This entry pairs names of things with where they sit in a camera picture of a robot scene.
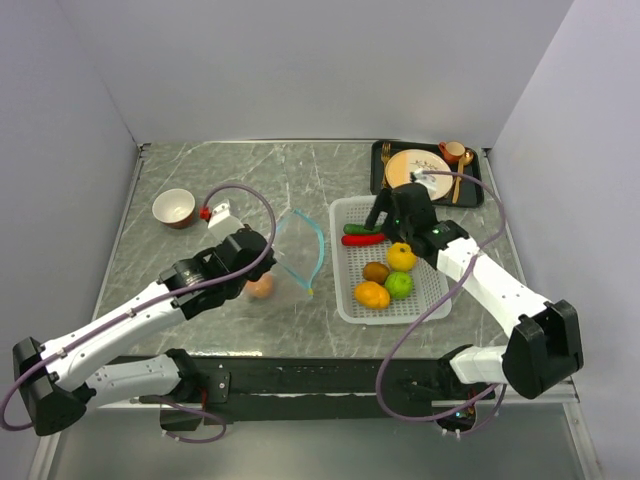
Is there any yellow orange fruit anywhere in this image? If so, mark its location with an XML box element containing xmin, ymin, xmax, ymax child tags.
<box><xmin>386</xmin><ymin>242</ymin><xmax>418</xmax><ymax>272</ymax></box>

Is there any green chili pepper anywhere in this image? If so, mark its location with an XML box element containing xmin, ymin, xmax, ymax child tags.
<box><xmin>343</xmin><ymin>224</ymin><xmax>381</xmax><ymax>236</ymax></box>

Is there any pink peach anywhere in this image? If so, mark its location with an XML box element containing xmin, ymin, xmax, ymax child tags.
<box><xmin>244</xmin><ymin>273</ymin><xmax>275</xmax><ymax>300</ymax></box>

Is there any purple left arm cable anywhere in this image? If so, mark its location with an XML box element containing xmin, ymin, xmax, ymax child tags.
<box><xmin>0</xmin><ymin>183</ymin><xmax>277</xmax><ymax>445</ymax></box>

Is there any gold spoon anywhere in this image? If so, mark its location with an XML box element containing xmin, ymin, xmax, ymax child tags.
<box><xmin>451</xmin><ymin>148</ymin><xmax>474</xmax><ymax>204</ymax></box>

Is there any clear zip top bag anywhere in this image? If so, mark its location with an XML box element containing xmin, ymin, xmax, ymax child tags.
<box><xmin>239</xmin><ymin>208</ymin><xmax>326</xmax><ymax>306</ymax></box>

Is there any black serving tray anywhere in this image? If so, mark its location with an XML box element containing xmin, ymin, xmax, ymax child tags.
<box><xmin>369</xmin><ymin>140</ymin><xmax>484</xmax><ymax>208</ymax></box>

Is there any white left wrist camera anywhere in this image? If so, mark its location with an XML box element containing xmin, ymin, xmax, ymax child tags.
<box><xmin>199</xmin><ymin>199</ymin><xmax>243</xmax><ymax>243</ymax></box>

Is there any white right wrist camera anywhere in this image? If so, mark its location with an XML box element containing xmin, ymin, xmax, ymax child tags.
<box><xmin>409</xmin><ymin>169</ymin><xmax>437</xmax><ymax>194</ymax></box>

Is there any gold fork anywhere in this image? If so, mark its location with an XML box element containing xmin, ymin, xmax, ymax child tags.
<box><xmin>380</xmin><ymin>141</ymin><xmax>391</xmax><ymax>189</ymax></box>

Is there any cream orange plate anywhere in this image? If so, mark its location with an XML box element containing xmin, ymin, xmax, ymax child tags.
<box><xmin>386</xmin><ymin>149</ymin><xmax>453</xmax><ymax>200</ymax></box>

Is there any red chili pepper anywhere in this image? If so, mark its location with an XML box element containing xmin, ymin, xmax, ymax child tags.
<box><xmin>341</xmin><ymin>233</ymin><xmax>386</xmax><ymax>247</ymax></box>

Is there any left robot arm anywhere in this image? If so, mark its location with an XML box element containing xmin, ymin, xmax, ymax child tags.
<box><xmin>12</xmin><ymin>226</ymin><xmax>276</xmax><ymax>436</ymax></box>

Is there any white plastic basket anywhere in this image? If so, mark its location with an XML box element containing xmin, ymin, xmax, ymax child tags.
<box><xmin>329</xmin><ymin>195</ymin><xmax>449</xmax><ymax>325</ymax></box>

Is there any orange mango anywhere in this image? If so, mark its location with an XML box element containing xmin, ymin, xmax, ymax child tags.
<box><xmin>353</xmin><ymin>281</ymin><xmax>391</xmax><ymax>310</ymax></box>

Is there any brown kiwi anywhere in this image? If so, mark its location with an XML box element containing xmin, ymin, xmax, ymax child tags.
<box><xmin>362</xmin><ymin>262</ymin><xmax>391</xmax><ymax>285</ymax></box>

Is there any orange coffee cup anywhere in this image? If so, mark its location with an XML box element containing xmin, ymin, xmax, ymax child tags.
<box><xmin>438</xmin><ymin>141</ymin><xmax>466</xmax><ymax>164</ymax></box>

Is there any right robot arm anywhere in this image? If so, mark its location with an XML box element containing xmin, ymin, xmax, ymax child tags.
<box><xmin>365</xmin><ymin>183</ymin><xmax>584</xmax><ymax>399</ymax></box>

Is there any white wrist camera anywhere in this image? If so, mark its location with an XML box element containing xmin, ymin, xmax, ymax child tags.
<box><xmin>199</xmin><ymin>199</ymin><xmax>243</xmax><ymax>243</ymax></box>
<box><xmin>409</xmin><ymin>169</ymin><xmax>437</xmax><ymax>194</ymax></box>

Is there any white brown bowl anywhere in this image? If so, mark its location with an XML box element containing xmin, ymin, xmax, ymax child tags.
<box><xmin>151</xmin><ymin>188</ymin><xmax>196</xmax><ymax>229</ymax></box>

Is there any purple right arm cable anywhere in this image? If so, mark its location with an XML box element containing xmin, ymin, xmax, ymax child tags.
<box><xmin>374</xmin><ymin>170</ymin><xmax>506</xmax><ymax>437</ymax></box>

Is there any green apple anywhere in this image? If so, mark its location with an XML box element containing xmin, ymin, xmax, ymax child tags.
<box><xmin>384</xmin><ymin>271</ymin><xmax>413</xmax><ymax>300</ymax></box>

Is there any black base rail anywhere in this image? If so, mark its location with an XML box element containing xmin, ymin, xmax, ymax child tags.
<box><xmin>99</xmin><ymin>349</ymin><xmax>501</xmax><ymax>431</ymax></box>

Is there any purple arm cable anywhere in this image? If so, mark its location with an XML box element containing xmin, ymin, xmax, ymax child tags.
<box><xmin>374</xmin><ymin>170</ymin><xmax>506</xmax><ymax>437</ymax></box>
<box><xmin>0</xmin><ymin>183</ymin><xmax>277</xmax><ymax>445</ymax></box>

